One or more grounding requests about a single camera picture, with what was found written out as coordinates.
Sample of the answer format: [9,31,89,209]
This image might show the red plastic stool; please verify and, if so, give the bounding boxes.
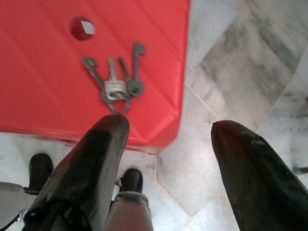
[0,0,191,154]

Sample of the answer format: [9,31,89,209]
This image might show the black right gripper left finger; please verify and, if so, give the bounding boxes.
[21,114,130,231]

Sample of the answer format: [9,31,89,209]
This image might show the robot right leg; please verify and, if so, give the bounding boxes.
[105,168,154,231]

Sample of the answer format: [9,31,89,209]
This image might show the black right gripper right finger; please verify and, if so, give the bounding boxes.
[210,120,308,231]

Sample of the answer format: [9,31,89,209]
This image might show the bunch of metal keys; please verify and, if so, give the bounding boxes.
[81,42,147,115]

